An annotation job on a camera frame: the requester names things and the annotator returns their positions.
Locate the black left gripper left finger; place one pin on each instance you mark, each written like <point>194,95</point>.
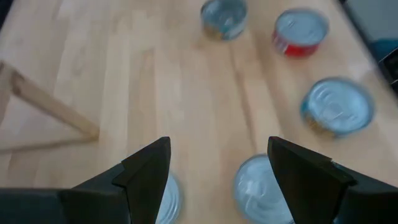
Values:
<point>143,174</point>

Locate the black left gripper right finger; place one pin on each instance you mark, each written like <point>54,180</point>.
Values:
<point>311,186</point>

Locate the green white label tuna can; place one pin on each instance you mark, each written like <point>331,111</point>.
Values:
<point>171,199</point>

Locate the red label tuna can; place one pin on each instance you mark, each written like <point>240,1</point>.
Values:
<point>255,189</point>
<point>300,29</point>

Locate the teal label tuna can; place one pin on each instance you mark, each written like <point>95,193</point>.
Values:
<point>224,17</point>
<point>337,105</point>

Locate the wooden slatted shelf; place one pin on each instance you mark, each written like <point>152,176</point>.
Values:
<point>46,102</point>

